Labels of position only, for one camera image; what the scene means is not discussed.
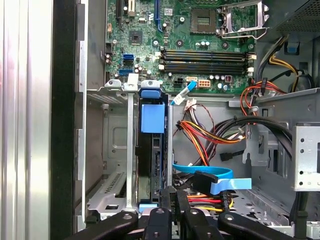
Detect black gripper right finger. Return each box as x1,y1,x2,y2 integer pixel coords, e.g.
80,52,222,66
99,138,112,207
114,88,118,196
176,189,298,240

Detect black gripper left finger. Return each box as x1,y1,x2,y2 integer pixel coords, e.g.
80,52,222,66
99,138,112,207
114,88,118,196
63,186,176,240

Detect orange red yellow power wire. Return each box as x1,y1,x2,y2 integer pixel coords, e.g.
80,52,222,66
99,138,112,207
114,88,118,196
169,119,247,220

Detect blue data wire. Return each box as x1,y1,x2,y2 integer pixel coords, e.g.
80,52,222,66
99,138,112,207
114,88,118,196
170,80,253,196

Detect hard disk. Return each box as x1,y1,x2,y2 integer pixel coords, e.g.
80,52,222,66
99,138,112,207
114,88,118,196
135,79,168,215

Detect grey metal disk bay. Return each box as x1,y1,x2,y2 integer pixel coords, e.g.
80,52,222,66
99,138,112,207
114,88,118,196
86,78,176,222

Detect black open PC case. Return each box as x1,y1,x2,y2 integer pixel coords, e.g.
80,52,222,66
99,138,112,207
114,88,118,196
49,0,320,240

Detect metal optical drive cage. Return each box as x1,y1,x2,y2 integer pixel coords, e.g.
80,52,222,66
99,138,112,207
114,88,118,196
228,87,320,240

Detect black RAM slot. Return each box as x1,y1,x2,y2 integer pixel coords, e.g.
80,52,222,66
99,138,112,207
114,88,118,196
163,55,247,62
162,61,251,68
163,49,247,56
162,67,251,75

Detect green motherboard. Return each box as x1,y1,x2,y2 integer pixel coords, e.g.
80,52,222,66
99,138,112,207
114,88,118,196
104,0,257,96

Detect black chipset chip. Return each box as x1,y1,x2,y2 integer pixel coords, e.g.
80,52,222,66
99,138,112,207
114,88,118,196
128,30,144,46

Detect CPU socket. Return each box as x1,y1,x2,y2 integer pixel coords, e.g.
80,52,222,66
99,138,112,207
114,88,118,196
189,7,217,35

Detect blue expansion slot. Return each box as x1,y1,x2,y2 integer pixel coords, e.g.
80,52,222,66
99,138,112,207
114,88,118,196
154,0,163,31

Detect black expansion slot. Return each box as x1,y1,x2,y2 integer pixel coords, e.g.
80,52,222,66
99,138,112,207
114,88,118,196
115,0,124,27

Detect grey power supply box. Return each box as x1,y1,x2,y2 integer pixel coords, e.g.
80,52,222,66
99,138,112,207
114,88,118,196
262,0,320,38

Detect black loose plug wire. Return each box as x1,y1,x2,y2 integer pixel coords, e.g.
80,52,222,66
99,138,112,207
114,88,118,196
219,149,245,162

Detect thick black cable bundle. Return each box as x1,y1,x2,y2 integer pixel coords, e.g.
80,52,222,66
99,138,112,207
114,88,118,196
204,116,293,161

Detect twisted wire white plug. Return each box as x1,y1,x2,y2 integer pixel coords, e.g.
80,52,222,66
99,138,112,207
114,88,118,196
184,98,216,126

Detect red orange wire loop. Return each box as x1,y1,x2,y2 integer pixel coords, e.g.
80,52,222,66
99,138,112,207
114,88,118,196
239,77,288,116

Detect yellow black supply wires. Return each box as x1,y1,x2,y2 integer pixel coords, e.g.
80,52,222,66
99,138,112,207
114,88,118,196
257,34,315,95

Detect wire locking lever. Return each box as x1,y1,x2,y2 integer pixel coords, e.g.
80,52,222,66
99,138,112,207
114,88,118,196
219,26,271,41

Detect metal socket cover frame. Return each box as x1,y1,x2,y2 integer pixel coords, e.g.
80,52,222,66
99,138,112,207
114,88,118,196
218,0,271,38

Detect blue plastic cable clip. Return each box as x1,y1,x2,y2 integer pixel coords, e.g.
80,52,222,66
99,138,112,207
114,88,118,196
286,41,300,55

